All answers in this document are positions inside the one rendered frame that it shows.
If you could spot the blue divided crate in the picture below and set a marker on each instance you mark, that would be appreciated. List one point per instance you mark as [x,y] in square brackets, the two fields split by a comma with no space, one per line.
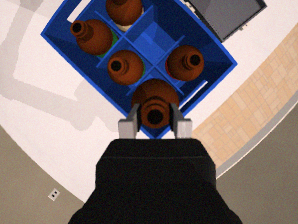
[154,32]

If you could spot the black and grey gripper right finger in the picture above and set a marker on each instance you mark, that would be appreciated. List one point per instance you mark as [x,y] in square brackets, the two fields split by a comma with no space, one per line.
[180,126]

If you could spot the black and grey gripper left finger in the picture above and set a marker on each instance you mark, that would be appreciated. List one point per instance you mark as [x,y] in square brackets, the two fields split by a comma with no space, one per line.
[129,127]

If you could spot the grey rectangular tray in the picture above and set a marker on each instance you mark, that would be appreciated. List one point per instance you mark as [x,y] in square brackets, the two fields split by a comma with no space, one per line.
[226,16]

